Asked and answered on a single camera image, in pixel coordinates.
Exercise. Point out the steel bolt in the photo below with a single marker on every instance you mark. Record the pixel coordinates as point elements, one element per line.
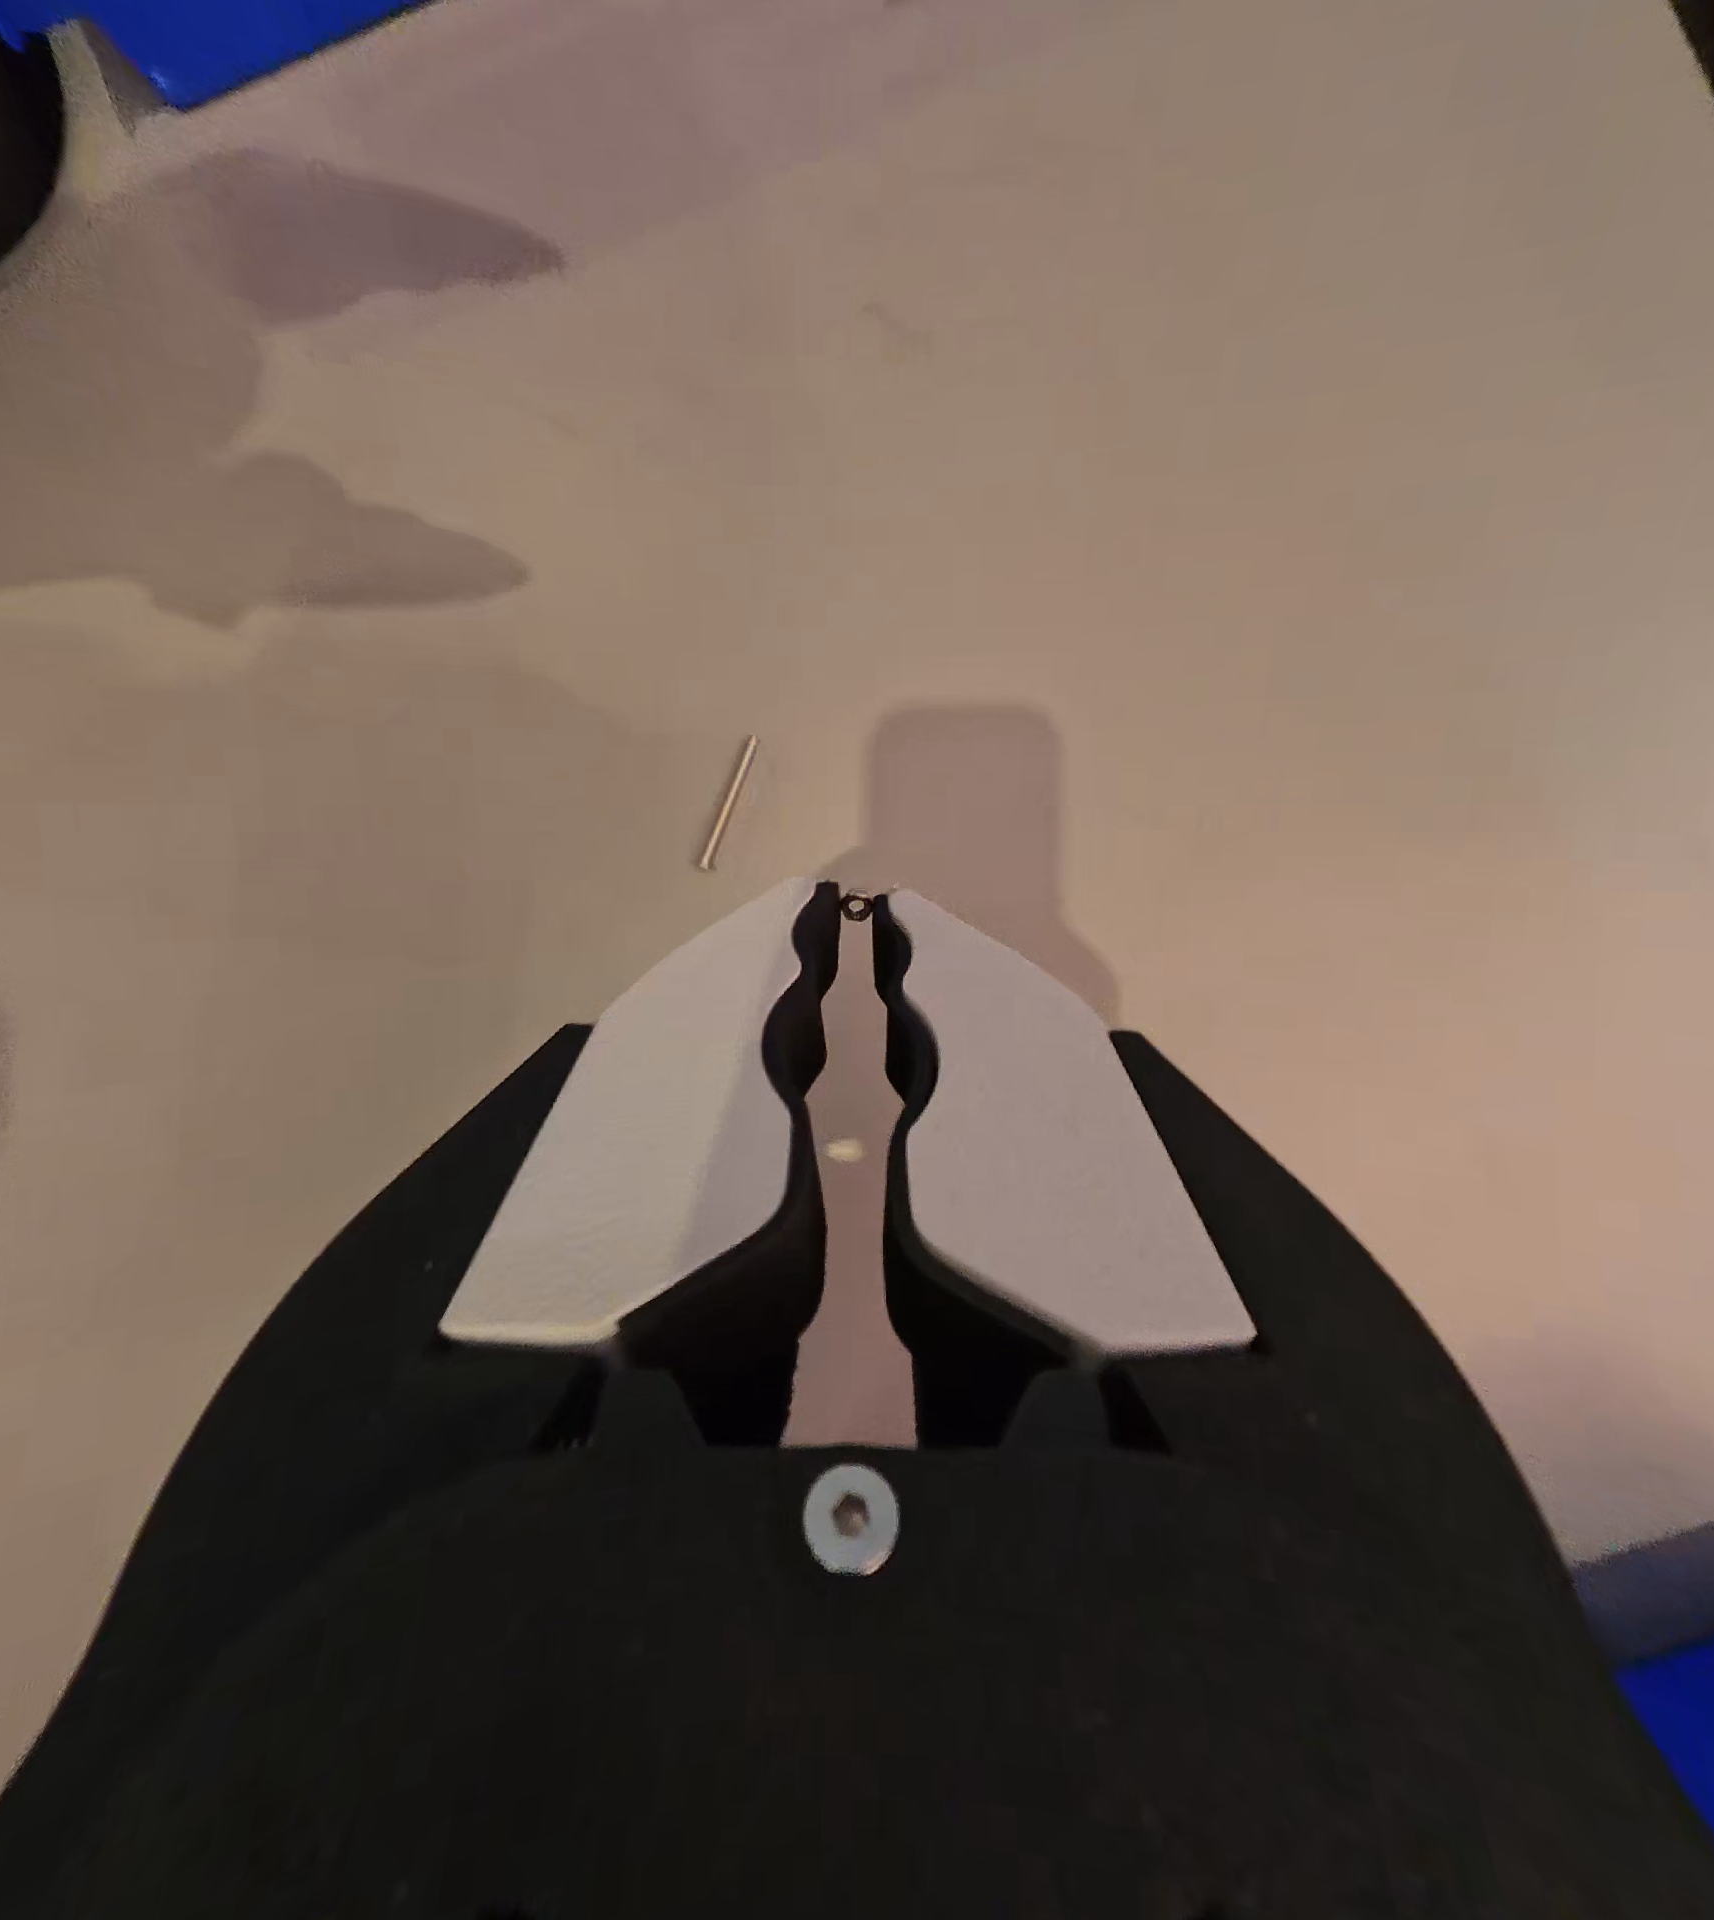
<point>728,803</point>

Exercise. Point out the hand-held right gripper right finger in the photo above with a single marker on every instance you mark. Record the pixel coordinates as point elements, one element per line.
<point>1068,1186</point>

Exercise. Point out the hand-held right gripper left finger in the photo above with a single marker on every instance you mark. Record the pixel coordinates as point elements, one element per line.
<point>632,1172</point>

